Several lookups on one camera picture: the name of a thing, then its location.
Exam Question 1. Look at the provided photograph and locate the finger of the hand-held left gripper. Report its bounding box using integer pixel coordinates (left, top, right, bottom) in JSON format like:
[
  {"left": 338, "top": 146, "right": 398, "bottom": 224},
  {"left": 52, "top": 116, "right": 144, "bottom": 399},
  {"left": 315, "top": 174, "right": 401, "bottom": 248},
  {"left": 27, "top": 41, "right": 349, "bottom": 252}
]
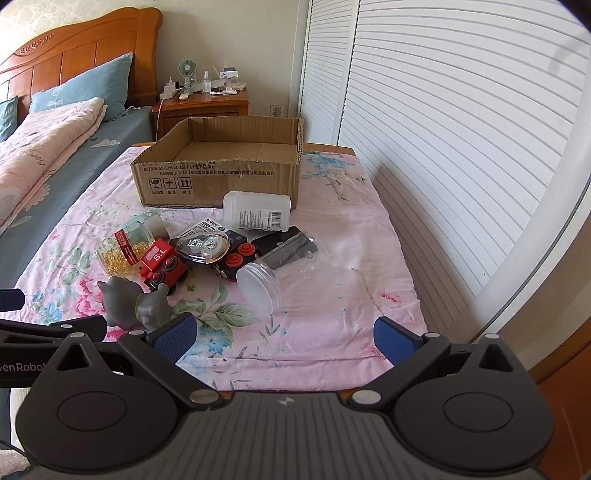
[
  {"left": 0, "top": 288, "right": 25, "bottom": 311},
  {"left": 0, "top": 315, "right": 108, "bottom": 345}
]

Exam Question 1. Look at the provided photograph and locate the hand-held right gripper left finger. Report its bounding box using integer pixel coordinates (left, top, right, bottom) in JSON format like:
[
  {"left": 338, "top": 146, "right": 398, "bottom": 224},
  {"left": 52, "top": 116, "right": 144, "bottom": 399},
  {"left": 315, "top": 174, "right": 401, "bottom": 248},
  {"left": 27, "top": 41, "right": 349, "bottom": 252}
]
[{"left": 34, "top": 311, "right": 222, "bottom": 412}]

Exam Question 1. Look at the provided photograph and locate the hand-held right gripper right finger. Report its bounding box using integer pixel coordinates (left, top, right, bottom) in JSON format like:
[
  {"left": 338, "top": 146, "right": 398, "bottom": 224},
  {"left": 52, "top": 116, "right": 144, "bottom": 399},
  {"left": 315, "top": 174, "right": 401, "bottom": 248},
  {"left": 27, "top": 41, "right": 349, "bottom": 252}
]
[{"left": 346, "top": 316, "right": 532, "bottom": 411}]

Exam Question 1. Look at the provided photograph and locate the grey toy animal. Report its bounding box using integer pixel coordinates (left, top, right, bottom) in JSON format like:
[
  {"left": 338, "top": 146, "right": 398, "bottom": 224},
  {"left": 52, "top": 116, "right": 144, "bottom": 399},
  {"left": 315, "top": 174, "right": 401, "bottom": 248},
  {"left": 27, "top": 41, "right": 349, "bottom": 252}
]
[
  {"left": 135, "top": 282, "right": 172, "bottom": 333},
  {"left": 96, "top": 277, "right": 145, "bottom": 330}
]

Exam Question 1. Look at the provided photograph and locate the red toy train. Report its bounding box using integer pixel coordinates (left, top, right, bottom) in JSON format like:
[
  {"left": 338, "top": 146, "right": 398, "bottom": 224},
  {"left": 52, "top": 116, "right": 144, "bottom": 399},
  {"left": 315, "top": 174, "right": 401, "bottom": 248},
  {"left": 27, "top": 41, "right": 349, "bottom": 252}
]
[{"left": 139, "top": 237, "right": 190, "bottom": 296}]

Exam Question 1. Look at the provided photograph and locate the black toy with red wheels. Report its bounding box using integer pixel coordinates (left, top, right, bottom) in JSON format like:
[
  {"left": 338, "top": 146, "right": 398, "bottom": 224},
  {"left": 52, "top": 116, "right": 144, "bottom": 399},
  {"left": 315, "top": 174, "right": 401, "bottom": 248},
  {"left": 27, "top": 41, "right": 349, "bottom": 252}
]
[{"left": 215, "top": 231, "right": 259, "bottom": 280}]

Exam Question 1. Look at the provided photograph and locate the correction tape package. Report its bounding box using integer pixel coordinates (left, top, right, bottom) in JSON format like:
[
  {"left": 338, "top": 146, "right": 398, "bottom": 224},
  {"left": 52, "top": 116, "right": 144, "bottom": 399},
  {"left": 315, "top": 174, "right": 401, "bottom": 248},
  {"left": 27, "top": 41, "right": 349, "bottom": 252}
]
[{"left": 170, "top": 217, "right": 232, "bottom": 265}]

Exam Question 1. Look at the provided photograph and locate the clear jar with white lid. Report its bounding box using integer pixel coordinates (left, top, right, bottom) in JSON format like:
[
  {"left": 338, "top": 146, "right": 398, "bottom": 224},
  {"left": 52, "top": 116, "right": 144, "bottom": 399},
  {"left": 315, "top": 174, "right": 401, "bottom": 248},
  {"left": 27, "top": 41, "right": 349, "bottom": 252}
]
[{"left": 236, "top": 233, "right": 329, "bottom": 315}]

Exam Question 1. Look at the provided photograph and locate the yellow capsule bottle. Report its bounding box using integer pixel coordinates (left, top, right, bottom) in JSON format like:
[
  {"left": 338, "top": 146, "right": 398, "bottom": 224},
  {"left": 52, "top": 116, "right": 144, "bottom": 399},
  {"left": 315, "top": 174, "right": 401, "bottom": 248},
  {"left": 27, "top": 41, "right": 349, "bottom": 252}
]
[{"left": 95, "top": 212, "right": 168, "bottom": 278}]

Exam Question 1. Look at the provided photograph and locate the black rectangular device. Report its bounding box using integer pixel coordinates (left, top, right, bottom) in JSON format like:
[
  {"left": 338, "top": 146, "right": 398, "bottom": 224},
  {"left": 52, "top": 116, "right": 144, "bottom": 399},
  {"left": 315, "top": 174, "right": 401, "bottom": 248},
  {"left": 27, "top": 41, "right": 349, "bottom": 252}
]
[{"left": 252, "top": 225, "right": 319, "bottom": 273}]

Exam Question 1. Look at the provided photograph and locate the white plastic bottle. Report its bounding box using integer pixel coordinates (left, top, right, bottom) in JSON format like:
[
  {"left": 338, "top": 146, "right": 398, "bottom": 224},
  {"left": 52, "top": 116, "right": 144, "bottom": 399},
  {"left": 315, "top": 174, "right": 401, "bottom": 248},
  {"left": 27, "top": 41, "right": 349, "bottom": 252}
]
[{"left": 222, "top": 191, "right": 293, "bottom": 232}]

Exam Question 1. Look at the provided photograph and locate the cardboard box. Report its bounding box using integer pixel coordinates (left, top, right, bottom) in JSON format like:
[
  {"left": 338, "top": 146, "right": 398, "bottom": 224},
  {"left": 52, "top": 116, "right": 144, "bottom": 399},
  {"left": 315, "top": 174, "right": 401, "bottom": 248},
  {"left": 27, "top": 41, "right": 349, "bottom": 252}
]
[{"left": 130, "top": 116, "right": 304, "bottom": 208}]

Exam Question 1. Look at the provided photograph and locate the pink floral table cloth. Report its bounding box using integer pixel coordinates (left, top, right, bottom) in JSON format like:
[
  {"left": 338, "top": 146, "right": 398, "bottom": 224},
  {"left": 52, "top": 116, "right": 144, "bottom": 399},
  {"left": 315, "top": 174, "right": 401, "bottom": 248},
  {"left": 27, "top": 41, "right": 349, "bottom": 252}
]
[{"left": 14, "top": 143, "right": 430, "bottom": 393}]

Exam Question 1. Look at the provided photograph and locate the pink quilt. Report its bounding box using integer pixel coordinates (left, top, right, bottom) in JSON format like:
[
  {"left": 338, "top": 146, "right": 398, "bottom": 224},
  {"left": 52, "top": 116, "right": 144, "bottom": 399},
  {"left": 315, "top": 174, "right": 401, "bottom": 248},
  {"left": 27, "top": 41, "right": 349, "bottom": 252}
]
[{"left": 0, "top": 97, "right": 108, "bottom": 232}]

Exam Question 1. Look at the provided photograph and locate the small blue pillow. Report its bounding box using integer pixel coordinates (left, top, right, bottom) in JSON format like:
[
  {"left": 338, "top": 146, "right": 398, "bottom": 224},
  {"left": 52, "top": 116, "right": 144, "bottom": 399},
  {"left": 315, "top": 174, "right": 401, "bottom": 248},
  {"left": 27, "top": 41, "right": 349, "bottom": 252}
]
[{"left": 0, "top": 95, "right": 19, "bottom": 143}]

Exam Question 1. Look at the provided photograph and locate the blue bed sheet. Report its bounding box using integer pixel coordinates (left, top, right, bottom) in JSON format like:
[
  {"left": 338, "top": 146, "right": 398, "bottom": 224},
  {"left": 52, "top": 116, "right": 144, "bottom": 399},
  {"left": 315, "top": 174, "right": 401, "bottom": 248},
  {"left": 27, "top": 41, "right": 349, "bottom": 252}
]
[{"left": 0, "top": 105, "right": 155, "bottom": 287}]

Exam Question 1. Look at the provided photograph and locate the wide white louvered wardrobe door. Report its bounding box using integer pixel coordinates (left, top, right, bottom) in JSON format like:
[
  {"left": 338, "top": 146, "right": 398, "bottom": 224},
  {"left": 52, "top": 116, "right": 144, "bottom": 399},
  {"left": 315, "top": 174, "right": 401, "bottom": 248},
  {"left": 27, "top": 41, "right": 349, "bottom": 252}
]
[{"left": 332, "top": 0, "right": 591, "bottom": 344}]

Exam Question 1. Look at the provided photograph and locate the large blue pillow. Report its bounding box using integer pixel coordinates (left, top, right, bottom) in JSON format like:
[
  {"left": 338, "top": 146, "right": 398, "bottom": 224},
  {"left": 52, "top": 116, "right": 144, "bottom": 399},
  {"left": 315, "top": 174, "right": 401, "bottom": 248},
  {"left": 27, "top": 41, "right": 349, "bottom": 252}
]
[{"left": 30, "top": 52, "right": 134, "bottom": 123}]

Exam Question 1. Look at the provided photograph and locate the wooden nightstand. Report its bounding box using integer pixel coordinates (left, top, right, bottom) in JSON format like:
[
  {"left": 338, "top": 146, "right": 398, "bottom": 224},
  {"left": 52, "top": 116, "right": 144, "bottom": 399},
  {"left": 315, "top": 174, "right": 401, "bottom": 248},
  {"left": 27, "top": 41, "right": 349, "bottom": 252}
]
[{"left": 152, "top": 88, "right": 250, "bottom": 141}]

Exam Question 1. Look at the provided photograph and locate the wooden bed headboard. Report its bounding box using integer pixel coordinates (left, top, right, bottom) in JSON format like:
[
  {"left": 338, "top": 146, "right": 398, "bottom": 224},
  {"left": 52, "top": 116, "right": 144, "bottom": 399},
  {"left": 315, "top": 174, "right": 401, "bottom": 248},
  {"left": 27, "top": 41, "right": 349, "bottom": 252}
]
[{"left": 0, "top": 7, "right": 164, "bottom": 109}]

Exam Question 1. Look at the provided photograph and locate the small green desk fan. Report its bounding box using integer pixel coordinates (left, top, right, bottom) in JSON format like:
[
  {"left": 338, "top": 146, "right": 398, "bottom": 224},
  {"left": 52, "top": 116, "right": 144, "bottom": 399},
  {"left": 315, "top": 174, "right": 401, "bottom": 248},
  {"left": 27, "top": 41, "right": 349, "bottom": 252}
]
[{"left": 178, "top": 62, "right": 197, "bottom": 100}]

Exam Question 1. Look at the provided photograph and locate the white stand with blue box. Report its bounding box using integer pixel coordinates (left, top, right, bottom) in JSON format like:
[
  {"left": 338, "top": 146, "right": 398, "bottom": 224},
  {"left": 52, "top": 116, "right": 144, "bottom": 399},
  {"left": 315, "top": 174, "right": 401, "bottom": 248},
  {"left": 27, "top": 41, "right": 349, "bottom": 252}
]
[{"left": 221, "top": 67, "right": 245, "bottom": 93}]

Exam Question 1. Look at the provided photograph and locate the narrow white louvered wardrobe door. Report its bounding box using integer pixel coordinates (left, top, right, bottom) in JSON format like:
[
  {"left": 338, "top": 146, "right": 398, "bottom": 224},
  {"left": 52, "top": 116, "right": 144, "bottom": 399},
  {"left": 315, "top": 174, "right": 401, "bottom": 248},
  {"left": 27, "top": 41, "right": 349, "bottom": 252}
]
[{"left": 295, "top": 0, "right": 361, "bottom": 146}]

